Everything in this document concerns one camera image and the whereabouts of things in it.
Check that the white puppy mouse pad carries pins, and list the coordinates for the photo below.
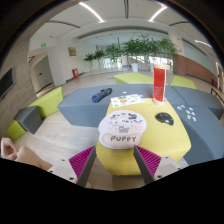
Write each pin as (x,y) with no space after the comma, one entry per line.
(122,129)

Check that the folded dark blue umbrella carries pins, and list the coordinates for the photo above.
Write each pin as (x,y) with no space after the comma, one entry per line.
(103,93)

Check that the small green cube seat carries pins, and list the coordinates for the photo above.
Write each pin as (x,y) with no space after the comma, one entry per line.
(15,130)

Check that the grey bench seat right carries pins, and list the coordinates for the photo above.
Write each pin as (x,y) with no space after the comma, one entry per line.
(207,133)

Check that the potted plant white pot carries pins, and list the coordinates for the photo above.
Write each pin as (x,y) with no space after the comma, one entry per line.
(133,48)

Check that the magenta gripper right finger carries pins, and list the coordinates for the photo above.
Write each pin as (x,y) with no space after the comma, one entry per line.
(148,163)

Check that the red fire extinguisher box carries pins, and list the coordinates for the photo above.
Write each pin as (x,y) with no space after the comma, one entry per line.
(75,73)

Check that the grey bench seat left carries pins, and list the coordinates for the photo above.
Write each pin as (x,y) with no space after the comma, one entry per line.
(79,109)

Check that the grey bench seat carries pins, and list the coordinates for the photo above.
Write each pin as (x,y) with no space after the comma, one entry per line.
(79,109)
(207,133)

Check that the bare human hand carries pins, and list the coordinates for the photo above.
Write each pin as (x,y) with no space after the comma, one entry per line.
(8,150)

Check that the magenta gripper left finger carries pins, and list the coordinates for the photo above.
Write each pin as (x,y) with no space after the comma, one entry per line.
(82,164)

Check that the white sticker sheet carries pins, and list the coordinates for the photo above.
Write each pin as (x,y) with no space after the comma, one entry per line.
(126,100)

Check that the scattered small stickers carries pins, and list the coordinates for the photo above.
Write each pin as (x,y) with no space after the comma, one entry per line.
(188,112)

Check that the green cube seat left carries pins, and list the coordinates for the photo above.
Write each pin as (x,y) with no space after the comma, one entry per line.
(48,104)

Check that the black computer mouse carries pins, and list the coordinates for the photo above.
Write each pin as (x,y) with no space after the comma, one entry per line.
(164,117)

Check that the green bench far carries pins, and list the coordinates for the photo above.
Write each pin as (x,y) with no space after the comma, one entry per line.
(133,78)

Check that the wall mounted dark screen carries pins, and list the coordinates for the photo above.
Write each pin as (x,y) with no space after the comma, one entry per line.
(6,83)

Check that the grey cube seat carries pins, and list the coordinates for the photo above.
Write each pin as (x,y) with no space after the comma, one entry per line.
(29,118)

